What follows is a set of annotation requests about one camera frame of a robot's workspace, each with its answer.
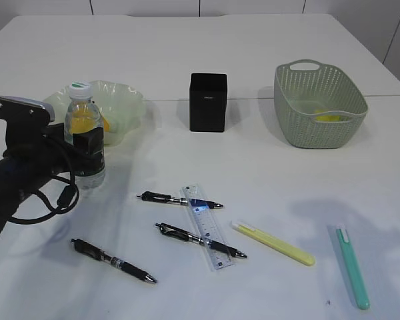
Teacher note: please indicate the black square pen holder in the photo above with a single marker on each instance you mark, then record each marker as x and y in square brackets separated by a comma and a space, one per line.
[207, 102]

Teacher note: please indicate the black pen lower left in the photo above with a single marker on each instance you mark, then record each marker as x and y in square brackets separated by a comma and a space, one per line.
[98, 254]

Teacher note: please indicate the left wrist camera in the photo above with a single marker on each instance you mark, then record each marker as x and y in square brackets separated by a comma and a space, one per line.
[25, 119]

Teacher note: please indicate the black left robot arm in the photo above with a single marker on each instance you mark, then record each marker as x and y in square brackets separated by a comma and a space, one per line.
[58, 192]

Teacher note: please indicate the black pen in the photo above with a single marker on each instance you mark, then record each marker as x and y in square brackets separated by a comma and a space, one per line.
[183, 235]
[98, 254]
[163, 198]

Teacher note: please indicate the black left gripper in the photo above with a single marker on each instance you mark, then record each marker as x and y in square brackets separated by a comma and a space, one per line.
[39, 149]

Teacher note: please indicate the black pen upper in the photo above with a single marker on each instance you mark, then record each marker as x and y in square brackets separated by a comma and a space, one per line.
[163, 198]

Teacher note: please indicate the yellow pen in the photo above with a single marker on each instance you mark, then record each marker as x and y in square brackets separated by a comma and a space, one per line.
[275, 243]

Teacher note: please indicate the yellow waste paper wrapper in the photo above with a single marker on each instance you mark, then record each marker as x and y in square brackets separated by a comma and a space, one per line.
[324, 115]

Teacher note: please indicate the black pen middle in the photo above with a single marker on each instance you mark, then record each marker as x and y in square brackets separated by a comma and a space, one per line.
[183, 235]

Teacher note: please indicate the yellow pear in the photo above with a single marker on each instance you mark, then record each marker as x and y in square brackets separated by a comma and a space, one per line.
[84, 117]

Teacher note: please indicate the green woven plastic basket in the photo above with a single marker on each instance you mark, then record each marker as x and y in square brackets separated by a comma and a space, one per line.
[303, 85]

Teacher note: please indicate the green ruffled glass plate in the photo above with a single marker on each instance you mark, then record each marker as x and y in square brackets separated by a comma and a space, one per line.
[121, 106]

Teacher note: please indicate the mint green pen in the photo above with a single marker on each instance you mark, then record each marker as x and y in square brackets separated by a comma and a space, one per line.
[353, 270]

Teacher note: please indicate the clear plastic ruler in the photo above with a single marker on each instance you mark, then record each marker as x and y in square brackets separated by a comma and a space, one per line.
[206, 225]

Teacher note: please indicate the clear water bottle green label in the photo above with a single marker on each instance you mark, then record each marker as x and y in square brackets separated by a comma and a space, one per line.
[92, 174]

